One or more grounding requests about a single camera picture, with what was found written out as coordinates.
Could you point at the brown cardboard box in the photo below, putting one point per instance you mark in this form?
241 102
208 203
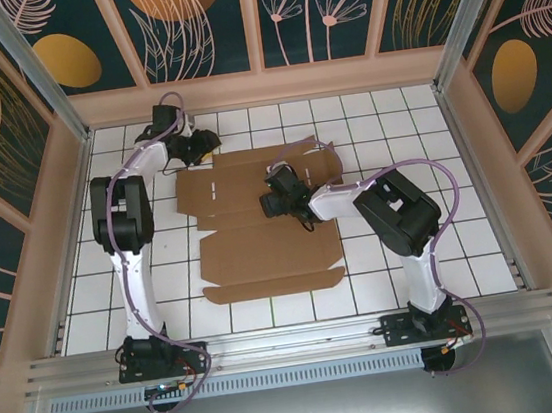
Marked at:
261 253

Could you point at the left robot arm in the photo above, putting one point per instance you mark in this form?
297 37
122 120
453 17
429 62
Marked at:
138 294

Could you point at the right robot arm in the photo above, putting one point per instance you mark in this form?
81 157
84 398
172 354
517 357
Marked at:
421 282

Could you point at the yellow power connector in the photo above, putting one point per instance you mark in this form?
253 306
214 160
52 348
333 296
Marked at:
447 348
182 387

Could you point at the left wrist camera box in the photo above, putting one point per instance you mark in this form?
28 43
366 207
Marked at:
189 124

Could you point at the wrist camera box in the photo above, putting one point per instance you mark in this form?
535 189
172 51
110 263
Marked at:
189 124
276 168

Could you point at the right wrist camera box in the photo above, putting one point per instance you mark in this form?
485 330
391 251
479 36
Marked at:
276 168

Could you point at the pink flowers wall panel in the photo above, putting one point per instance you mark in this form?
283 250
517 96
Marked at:
286 39

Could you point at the aluminium side rail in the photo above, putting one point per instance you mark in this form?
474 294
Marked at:
75 241
485 191

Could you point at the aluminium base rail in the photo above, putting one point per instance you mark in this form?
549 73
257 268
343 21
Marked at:
297 340

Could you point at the orange oval feather wall panel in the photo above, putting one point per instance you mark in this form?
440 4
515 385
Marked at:
67 61
514 76

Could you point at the aluminium corner post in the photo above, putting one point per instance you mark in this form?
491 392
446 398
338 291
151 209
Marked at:
46 78
457 18

